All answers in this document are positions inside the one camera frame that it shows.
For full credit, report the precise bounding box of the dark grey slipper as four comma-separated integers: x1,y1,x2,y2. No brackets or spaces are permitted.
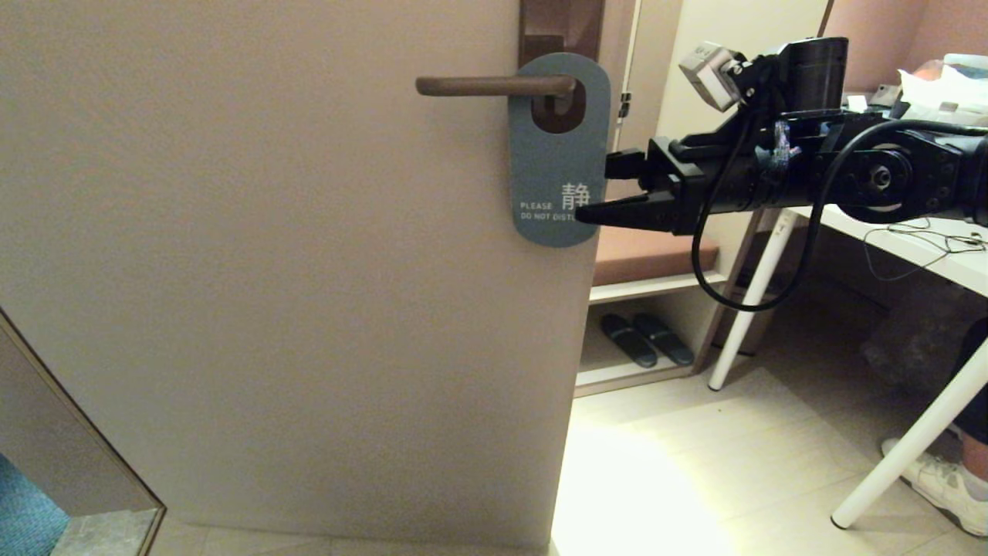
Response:
633,311,695,367
601,313,658,368

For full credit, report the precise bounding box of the beige open shoe cabinet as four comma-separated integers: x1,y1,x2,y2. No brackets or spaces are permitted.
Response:
575,0,831,398

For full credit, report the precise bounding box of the brown door handle lever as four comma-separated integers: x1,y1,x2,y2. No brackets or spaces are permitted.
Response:
415,75,578,100

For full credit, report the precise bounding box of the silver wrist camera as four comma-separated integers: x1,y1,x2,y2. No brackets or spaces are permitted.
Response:
679,42,746,113

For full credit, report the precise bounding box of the brown bench cushion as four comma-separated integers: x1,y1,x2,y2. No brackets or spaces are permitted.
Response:
594,225,719,286

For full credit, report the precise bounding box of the brown waste bin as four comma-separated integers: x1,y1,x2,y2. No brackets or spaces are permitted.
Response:
718,266,780,356

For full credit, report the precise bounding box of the white table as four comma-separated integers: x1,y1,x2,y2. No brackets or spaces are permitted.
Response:
708,93,988,531

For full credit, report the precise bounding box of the person in black trousers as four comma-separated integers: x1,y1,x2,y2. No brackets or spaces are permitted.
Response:
953,317,988,503

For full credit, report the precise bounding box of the white sneaker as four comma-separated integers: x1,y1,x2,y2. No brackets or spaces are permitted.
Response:
881,438,988,537

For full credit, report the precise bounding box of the thin black wire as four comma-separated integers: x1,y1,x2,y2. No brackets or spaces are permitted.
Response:
863,219,988,283

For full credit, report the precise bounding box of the black camera cable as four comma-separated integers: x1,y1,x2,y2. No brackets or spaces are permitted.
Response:
691,108,988,313

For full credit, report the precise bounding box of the beige room door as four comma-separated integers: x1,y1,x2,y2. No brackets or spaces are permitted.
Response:
0,0,641,551

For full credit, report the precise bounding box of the brown door handle plate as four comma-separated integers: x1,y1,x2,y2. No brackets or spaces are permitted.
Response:
519,0,605,134

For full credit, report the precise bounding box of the grey plastic bag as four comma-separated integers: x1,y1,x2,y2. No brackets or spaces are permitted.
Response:
861,286,966,387

